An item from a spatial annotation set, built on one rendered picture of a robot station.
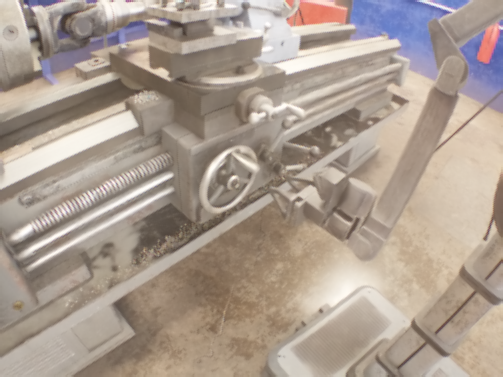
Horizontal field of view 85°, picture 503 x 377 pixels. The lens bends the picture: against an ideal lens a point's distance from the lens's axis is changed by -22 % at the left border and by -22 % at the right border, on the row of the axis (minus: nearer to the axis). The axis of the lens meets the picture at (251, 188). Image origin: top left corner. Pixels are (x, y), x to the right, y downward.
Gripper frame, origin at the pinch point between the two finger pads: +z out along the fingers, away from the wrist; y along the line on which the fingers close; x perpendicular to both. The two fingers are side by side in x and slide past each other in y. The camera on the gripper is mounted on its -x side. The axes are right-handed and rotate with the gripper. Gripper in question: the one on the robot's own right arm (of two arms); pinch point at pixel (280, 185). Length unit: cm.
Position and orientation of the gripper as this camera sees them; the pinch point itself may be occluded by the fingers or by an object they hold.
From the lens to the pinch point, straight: 79.1
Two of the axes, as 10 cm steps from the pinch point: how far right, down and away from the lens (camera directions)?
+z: -7.1, -4.9, 5.1
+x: -0.6, 7.5, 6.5
